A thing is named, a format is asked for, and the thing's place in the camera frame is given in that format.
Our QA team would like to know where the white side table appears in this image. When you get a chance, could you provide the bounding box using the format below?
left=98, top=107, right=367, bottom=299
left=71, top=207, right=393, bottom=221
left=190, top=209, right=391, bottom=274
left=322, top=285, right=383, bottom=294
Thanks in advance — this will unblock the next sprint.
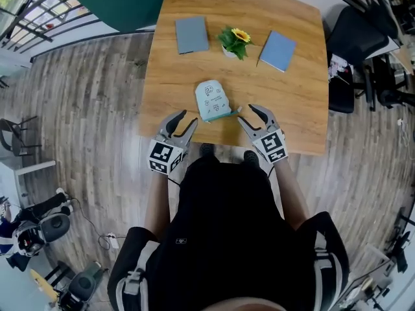
left=0, top=159, right=57, bottom=203

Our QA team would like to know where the person's black shirt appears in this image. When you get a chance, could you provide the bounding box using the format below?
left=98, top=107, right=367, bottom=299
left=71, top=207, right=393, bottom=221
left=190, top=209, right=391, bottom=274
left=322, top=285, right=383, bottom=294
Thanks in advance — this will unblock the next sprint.
left=106, top=155, right=351, bottom=311

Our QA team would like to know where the person's left black shoe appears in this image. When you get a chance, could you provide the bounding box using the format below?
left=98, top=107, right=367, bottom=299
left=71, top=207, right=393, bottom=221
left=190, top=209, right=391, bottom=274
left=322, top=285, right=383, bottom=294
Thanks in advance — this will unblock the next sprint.
left=198, top=143, right=215, bottom=159

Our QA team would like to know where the person's right black shoe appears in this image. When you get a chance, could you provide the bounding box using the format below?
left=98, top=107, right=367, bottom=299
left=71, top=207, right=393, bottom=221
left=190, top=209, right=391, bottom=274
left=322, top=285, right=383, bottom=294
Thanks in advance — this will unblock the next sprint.
left=243, top=150, right=261, bottom=168

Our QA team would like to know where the black floor cable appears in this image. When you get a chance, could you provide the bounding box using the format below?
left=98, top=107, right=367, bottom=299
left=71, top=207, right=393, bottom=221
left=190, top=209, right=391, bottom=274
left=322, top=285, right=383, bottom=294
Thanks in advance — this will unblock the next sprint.
left=69, top=196, right=127, bottom=251

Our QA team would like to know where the grey notebook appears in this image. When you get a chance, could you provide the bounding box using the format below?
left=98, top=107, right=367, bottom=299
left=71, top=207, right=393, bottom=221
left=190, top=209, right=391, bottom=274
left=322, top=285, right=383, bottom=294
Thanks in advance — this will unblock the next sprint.
left=174, top=16, right=210, bottom=56

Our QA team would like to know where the black office chair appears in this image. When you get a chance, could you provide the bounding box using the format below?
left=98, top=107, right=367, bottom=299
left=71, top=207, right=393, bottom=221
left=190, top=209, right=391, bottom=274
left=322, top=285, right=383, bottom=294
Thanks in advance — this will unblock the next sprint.
left=326, top=6, right=390, bottom=115

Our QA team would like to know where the pile of clutter on chair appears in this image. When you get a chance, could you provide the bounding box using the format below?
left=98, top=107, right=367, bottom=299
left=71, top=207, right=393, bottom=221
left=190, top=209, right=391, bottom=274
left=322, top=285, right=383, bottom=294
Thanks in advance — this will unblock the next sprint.
left=327, top=53, right=354, bottom=84

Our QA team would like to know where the dark green board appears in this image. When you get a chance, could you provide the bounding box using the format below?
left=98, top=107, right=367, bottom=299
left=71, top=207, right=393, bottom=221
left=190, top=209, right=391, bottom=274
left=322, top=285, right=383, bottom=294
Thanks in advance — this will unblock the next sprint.
left=71, top=0, right=179, bottom=34

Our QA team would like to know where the light blue printed zipper pouch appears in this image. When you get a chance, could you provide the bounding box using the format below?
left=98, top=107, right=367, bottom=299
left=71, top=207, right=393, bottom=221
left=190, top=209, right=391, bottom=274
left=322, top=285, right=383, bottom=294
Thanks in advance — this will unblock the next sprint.
left=195, top=80, right=243, bottom=124

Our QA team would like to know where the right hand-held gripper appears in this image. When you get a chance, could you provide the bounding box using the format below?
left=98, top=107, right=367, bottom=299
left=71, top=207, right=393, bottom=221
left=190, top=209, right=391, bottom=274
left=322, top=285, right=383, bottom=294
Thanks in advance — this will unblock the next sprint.
left=237, top=104, right=289, bottom=165

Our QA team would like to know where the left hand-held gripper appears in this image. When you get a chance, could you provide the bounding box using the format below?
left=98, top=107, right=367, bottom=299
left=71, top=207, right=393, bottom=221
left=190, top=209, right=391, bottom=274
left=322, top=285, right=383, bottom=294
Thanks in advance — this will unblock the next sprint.
left=148, top=109, right=199, bottom=176

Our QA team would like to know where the grey left shoulder strap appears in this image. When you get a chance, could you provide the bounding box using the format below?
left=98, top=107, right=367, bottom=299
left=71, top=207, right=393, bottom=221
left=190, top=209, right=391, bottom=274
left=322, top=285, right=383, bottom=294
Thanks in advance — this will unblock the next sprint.
left=122, top=240, right=160, bottom=297

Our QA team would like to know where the white charger cable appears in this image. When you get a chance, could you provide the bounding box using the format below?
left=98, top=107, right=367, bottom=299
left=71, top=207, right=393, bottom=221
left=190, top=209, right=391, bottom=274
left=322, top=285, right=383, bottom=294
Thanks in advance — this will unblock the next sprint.
left=396, top=117, right=412, bottom=148

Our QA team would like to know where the potted sunflower plant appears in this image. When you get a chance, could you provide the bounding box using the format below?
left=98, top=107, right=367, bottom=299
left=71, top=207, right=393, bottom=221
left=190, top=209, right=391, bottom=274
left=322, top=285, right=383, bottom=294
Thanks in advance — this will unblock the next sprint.
left=216, top=25, right=255, bottom=62

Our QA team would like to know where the black metal frame chair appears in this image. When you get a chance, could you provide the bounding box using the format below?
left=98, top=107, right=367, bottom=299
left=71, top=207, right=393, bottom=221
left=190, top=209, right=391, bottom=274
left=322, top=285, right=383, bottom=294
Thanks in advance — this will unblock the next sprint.
left=0, top=115, right=43, bottom=157

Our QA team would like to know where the black chair wheel base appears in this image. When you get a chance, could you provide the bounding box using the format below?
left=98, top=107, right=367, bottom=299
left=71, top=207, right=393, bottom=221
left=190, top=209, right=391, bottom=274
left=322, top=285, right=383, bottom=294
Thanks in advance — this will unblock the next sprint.
left=355, top=52, right=415, bottom=112

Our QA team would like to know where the person's left forearm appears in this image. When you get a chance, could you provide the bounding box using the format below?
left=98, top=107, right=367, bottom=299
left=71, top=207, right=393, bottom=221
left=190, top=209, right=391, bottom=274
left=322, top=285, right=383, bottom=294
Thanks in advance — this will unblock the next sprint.
left=143, top=170, right=172, bottom=240

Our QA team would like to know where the blue notebook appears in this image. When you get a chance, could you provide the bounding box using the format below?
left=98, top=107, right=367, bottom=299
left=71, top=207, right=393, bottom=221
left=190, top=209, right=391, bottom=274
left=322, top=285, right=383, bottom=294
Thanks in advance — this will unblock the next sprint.
left=259, top=30, right=298, bottom=74

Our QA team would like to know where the person's black shoe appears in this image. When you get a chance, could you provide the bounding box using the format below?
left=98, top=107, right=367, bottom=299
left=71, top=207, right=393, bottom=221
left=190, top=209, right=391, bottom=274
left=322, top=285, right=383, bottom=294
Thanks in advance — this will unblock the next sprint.
left=243, top=150, right=261, bottom=168
left=198, top=143, right=215, bottom=159

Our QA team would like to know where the black window railing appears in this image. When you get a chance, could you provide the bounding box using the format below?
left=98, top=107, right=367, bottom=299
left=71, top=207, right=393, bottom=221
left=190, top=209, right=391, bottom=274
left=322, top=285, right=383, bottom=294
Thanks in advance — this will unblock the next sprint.
left=0, top=0, right=101, bottom=53

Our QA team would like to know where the person's right forearm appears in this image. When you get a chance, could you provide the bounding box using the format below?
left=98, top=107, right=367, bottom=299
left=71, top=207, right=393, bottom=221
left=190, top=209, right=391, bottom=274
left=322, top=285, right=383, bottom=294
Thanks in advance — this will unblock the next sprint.
left=273, top=158, right=311, bottom=232

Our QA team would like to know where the grey right shoulder strap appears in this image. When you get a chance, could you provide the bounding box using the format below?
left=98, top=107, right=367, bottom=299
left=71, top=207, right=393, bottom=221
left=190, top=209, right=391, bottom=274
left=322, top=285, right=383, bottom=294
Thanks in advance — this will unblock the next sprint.
left=312, top=231, right=335, bottom=306

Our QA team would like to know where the grey shoulder strap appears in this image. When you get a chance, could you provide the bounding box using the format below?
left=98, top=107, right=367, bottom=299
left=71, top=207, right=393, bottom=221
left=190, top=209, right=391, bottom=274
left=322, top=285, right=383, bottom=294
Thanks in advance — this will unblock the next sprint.
left=122, top=240, right=160, bottom=297
left=312, top=231, right=335, bottom=306

